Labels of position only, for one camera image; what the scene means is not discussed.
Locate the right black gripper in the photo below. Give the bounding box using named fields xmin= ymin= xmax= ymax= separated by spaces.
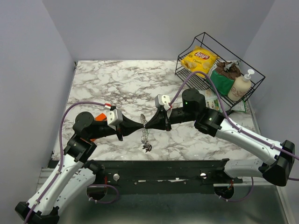
xmin=145 ymin=107 xmax=197 ymax=132

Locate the yellow Lays chips bag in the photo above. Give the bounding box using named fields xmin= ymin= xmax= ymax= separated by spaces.
xmin=180 ymin=46 xmax=220 ymax=74

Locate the cream pump lotion bottle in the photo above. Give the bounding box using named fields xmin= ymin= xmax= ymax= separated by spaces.
xmin=228 ymin=69 xmax=255 ymax=101

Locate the metal disc with keyrings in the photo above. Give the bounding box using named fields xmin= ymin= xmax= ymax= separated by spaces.
xmin=140 ymin=114 xmax=149 ymax=145

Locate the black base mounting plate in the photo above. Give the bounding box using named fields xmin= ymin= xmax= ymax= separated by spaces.
xmin=83 ymin=159 xmax=242 ymax=195

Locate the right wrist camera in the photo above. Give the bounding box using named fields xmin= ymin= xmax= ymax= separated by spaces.
xmin=155 ymin=94 xmax=171 ymax=111

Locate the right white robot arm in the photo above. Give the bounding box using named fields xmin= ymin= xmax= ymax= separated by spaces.
xmin=145 ymin=89 xmax=295 ymax=187

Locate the black wire basket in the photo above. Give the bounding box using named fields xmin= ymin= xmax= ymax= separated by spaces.
xmin=175 ymin=32 xmax=265 ymax=112

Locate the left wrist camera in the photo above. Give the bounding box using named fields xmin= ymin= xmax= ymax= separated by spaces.
xmin=106 ymin=109 xmax=123 ymax=130

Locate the green brown snack bag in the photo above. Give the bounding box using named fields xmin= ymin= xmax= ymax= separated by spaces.
xmin=209 ymin=60 xmax=241 ymax=96

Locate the orange razor box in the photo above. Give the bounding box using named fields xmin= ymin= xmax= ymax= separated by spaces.
xmin=89 ymin=113 xmax=108 ymax=142

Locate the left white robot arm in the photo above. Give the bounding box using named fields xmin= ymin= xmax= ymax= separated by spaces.
xmin=15 ymin=109 xmax=143 ymax=224

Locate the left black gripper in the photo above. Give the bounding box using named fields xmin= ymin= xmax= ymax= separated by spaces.
xmin=88 ymin=112 xmax=144 ymax=141

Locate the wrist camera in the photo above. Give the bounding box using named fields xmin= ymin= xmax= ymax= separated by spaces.
xmin=106 ymin=109 xmax=123 ymax=130
xmin=155 ymin=94 xmax=171 ymax=111

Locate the green white snack packet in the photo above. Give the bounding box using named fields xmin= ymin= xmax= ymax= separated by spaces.
xmin=199 ymin=89 xmax=246 ymax=114

